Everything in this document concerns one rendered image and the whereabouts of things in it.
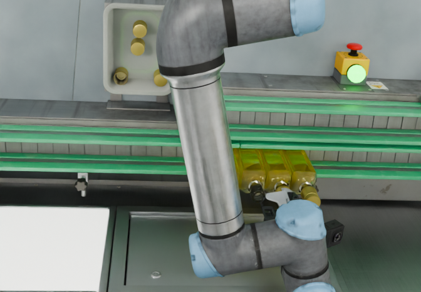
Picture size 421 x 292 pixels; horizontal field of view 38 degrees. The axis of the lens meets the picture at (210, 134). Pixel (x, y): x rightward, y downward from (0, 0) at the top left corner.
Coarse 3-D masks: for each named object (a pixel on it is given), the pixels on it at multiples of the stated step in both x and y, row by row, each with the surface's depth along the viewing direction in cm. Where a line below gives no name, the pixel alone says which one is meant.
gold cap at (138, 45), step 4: (132, 40) 153; (136, 40) 151; (140, 40) 151; (132, 44) 149; (136, 44) 149; (140, 44) 149; (144, 44) 152; (132, 48) 149; (136, 48) 150; (140, 48) 150; (144, 48) 150; (132, 52) 150; (136, 52) 150; (140, 52) 150
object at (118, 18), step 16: (112, 16) 150; (128, 16) 151; (144, 16) 151; (112, 32) 151; (128, 32) 152; (112, 48) 153; (128, 48) 154; (112, 64) 155; (128, 64) 155; (144, 64) 156; (112, 80) 154; (128, 80) 156; (144, 80) 157
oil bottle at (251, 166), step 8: (240, 152) 145; (248, 152) 145; (256, 152) 146; (240, 160) 141; (248, 160) 141; (256, 160) 141; (240, 168) 140; (248, 168) 137; (256, 168) 138; (264, 168) 138; (248, 176) 135; (256, 176) 135; (264, 176) 136; (240, 184) 139; (248, 184) 136; (264, 184) 136; (248, 192) 137
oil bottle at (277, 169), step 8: (264, 152) 146; (272, 152) 146; (280, 152) 146; (264, 160) 142; (272, 160) 142; (280, 160) 142; (272, 168) 138; (280, 168) 139; (288, 168) 139; (272, 176) 136; (280, 176) 136; (288, 176) 136; (272, 184) 136; (288, 184) 137
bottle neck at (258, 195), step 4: (256, 180) 135; (252, 184) 134; (256, 184) 134; (260, 184) 134; (252, 188) 133; (256, 188) 132; (260, 188) 132; (252, 192) 132; (256, 192) 131; (260, 192) 131; (252, 196) 131; (256, 196) 133; (260, 196) 133; (264, 196) 131; (252, 200) 132; (256, 200) 132; (260, 200) 132
